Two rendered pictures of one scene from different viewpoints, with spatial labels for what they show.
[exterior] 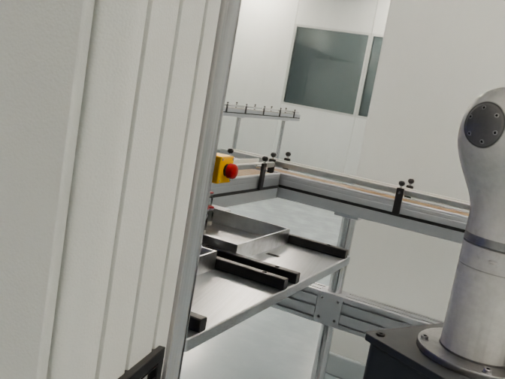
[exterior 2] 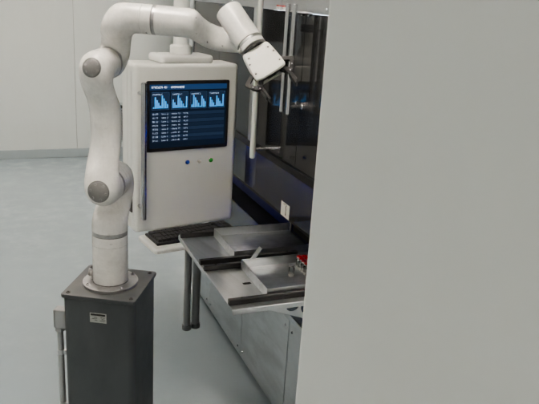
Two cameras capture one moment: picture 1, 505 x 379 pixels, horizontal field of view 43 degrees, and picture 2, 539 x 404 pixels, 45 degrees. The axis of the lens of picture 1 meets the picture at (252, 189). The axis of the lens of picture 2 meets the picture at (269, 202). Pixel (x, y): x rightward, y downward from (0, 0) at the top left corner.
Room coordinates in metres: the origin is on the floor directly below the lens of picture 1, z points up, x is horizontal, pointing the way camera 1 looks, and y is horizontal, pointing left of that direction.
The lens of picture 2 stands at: (2.77, -1.59, 1.85)
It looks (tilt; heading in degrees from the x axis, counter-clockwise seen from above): 18 degrees down; 132
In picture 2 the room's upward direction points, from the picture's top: 4 degrees clockwise
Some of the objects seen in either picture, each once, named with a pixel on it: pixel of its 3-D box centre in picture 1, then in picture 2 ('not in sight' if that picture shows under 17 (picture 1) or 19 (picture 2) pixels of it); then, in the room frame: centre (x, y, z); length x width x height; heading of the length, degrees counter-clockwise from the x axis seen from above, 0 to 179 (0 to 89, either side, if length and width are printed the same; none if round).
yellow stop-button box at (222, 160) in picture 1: (215, 167); not in sight; (1.69, 0.11, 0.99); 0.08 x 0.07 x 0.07; 65
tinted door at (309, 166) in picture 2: not in sight; (326, 103); (1.38, 0.24, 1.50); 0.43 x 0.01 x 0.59; 155
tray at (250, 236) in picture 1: (198, 224); (297, 272); (1.42, 0.11, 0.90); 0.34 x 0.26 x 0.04; 65
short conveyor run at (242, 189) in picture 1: (218, 177); not in sight; (2.01, 0.11, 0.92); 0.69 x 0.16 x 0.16; 155
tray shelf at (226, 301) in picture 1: (180, 256); (261, 264); (1.23, 0.12, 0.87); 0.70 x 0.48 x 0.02; 155
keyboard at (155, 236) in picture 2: not in sight; (192, 232); (0.70, 0.23, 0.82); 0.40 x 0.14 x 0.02; 75
